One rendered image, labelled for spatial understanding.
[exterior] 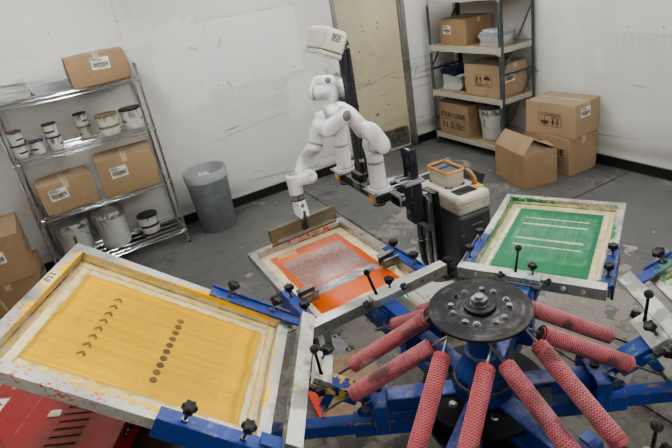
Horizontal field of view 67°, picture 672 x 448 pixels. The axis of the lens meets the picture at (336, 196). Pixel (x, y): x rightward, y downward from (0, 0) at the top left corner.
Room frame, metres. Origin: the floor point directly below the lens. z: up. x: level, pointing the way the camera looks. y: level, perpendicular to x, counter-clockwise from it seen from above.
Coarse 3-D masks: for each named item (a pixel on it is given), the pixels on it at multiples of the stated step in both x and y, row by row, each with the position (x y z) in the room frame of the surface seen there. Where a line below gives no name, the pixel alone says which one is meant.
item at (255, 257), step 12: (324, 228) 2.56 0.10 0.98; (348, 228) 2.50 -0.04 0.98; (300, 240) 2.49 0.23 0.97; (372, 240) 2.31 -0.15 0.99; (252, 252) 2.41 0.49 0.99; (264, 252) 2.40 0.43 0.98; (264, 264) 2.25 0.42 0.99; (396, 264) 2.09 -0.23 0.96; (264, 276) 2.19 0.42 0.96; (276, 276) 2.12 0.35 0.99; (276, 288) 2.04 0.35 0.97
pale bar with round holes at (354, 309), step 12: (432, 264) 1.90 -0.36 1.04; (444, 264) 1.89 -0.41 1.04; (408, 276) 1.84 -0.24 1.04; (420, 276) 1.83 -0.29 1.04; (432, 276) 1.85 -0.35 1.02; (408, 288) 1.81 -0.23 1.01; (360, 300) 1.73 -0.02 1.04; (336, 312) 1.68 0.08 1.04; (348, 312) 1.67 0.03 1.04; (360, 312) 1.69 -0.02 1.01; (324, 324) 1.63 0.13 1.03; (336, 324) 1.65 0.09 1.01
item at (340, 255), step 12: (324, 240) 2.46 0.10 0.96; (336, 240) 2.44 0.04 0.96; (312, 252) 2.35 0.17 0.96; (324, 252) 2.33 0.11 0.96; (336, 252) 2.31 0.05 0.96; (348, 252) 2.29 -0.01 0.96; (360, 252) 2.27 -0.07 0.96; (336, 264) 2.19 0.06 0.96; (348, 264) 2.17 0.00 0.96; (360, 264) 2.15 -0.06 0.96; (360, 276) 2.04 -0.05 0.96; (372, 276) 2.03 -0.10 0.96; (384, 276) 2.01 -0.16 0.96; (396, 276) 1.99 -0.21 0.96; (360, 288) 1.95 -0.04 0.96
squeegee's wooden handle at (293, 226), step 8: (328, 208) 2.45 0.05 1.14; (312, 216) 2.41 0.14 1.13; (320, 216) 2.43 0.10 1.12; (328, 216) 2.45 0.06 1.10; (336, 216) 2.47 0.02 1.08; (288, 224) 2.35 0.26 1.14; (296, 224) 2.37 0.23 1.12; (312, 224) 2.41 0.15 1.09; (272, 232) 2.31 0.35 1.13; (280, 232) 2.33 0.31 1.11; (288, 232) 2.35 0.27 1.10; (296, 232) 2.37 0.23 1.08; (272, 240) 2.31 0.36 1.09
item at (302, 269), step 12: (300, 252) 2.38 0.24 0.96; (276, 264) 2.30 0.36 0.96; (288, 264) 2.27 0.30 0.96; (300, 264) 2.25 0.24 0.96; (312, 264) 2.23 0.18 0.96; (324, 264) 2.21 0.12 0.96; (288, 276) 2.16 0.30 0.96; (300, 276) 2.14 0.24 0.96; (312, 276) 2.12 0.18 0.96; (324, 276) 2.10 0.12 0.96; (336, 276) 2.08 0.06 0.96; (300, 288) 2.03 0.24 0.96; (336, 288) 1.98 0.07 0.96; (348, 288) 1.96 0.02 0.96; (324, 300) 1.90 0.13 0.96; (336, 300) 1.89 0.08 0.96; (348, 300) 1.87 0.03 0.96; (324, 312) 1.81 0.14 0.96
